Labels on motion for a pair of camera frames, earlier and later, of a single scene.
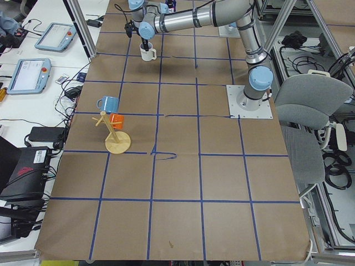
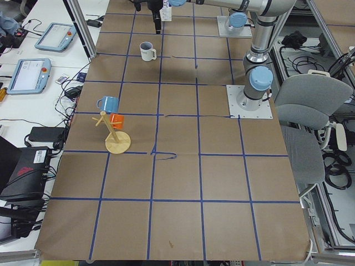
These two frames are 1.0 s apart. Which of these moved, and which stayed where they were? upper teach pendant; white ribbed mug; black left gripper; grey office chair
Moved: black left gripper
Stayed: grey office chair; white ribbed mug; upper teach pendant
